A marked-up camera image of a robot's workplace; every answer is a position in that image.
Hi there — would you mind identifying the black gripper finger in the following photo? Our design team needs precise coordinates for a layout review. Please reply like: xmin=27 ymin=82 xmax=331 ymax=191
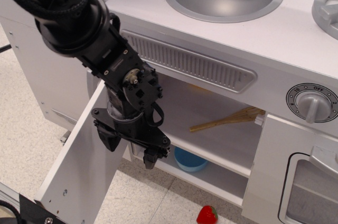
xmin=95 ymin=122 xmax=121 ymax=152
xmin=143 ymin=147 xmax=169 ymax=169

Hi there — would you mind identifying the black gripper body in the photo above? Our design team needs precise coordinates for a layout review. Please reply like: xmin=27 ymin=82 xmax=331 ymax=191
xmin=79 ymin=31 xmax=171 ymax=150

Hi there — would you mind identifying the white cabinet door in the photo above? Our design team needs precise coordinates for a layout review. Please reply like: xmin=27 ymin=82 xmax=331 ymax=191
xmin=34 ymin=82 xmax=128 ymax=223

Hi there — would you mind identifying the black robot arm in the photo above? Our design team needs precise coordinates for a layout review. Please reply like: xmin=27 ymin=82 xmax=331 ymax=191
xmin=13 ymin=0 xmax=171 ymax=169

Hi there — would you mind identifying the blue bowl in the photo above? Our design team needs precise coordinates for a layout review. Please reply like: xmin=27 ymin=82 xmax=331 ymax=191
xmin=174 ymin=147 xmax=208 ymax=172

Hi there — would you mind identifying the aluminium extrusion bar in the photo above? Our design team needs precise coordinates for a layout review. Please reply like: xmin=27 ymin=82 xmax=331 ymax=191
xmin=60 ymin=131 xmax=71 ymax=145

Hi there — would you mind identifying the grey vent panel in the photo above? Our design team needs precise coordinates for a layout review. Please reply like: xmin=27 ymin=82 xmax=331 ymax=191
xmin=121 ymin=30 xmax=257 ymax=93

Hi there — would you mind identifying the white fridge lower door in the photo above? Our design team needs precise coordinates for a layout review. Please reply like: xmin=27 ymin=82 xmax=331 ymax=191
xmin=1 ymin=17 xmax=100 ymax=130

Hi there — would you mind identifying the red toy strawberry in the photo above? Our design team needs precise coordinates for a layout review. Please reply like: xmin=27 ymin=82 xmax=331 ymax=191
xmin=196 ymin=206 xmax=218 ymax=224

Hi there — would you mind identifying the white toy kitchen body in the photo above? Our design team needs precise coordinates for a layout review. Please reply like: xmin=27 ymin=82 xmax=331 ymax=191
xmin=1 ymin=0 xmax=337 ymax=223

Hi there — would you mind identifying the oven door with window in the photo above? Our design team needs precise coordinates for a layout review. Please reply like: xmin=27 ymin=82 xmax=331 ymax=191
xmin=278 ymin=153 xmax=337 ymax=223

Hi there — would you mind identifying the grey timer knob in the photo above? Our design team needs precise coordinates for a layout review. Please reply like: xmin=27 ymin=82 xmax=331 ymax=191
xmin=286 ymin=83 xmax=337 ymax=124

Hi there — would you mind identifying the silver toy faucet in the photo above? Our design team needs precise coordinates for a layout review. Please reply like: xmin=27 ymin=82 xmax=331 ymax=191
xmin=312 ymin=0 xmax=337 ymax=40

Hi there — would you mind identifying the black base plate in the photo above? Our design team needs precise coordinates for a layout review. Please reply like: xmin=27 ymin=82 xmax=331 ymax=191
xmin=0 ymin=193 xmax=69 ymax=224

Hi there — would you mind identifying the silver oven door handle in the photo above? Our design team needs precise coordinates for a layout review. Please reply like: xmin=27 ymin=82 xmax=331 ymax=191
xmin=309 ymin=146 xmax=338 ymax=179

